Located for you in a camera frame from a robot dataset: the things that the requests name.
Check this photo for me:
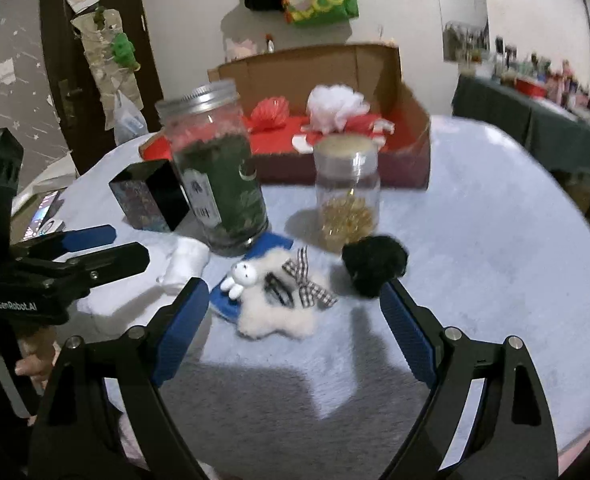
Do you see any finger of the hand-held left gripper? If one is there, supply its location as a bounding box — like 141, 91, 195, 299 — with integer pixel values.
12, 225, 116, 261
25, 241, 150, 303

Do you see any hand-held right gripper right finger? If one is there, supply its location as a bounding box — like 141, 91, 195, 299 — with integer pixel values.
379, 277, 560, 480

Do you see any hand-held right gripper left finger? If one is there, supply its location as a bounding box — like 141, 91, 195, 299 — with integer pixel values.
27, 276, 210, 480

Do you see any black plush ball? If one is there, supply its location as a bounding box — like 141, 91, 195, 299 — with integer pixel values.
341, 235, 408, 300

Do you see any coral red mesh bath pouf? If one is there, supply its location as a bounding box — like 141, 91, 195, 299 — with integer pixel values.
249, 98, 292, 134

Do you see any white mesh bath pouf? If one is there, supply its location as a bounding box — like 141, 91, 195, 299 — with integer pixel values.
306, 85, 369, 133

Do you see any cardboard box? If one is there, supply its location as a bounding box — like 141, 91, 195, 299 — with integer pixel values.
140, 42, 432, 191

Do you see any small white soft cloth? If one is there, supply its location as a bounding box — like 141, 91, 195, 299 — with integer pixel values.
156, 236, 212, 297

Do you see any person's left hand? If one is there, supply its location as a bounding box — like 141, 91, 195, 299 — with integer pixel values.
0, 327, 60, 392

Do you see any shiny flat case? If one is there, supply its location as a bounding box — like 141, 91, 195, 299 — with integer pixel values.
25, 190, 66, 238

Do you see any black patterned box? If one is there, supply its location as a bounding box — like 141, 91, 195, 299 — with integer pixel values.
109, 159, 192, 233

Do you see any white fluffy star plush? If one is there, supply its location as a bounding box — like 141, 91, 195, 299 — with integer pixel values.
220, 247, 338, 339

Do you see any white plastic bag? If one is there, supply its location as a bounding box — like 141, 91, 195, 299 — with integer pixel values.
114, 91, 148, 147

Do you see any blue card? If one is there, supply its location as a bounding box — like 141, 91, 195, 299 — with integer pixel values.
209, 232, 294, 321

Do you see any large glass jar metal lid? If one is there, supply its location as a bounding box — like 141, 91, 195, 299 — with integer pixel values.
155, 80, 270, 256

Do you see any small clear plastic jar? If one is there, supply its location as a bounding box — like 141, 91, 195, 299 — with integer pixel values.
313, 136, 382, 254

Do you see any dark wooden door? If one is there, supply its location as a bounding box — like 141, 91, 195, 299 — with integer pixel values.
40, 0, 163, 176

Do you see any clear hanging door organiser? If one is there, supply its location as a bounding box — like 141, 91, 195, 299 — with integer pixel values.
71, 7, 143, 131

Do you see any green plush toy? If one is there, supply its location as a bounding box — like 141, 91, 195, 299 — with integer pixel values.
111, 32, 140, 72

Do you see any table with green cloth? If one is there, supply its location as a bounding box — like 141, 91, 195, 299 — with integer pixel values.
452, 74, 590, 176

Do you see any door handle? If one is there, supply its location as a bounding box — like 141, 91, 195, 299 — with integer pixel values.
57, 80, 83, 123

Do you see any wall mirror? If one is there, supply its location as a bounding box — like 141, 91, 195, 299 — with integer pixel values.
432, 0, 490, 63

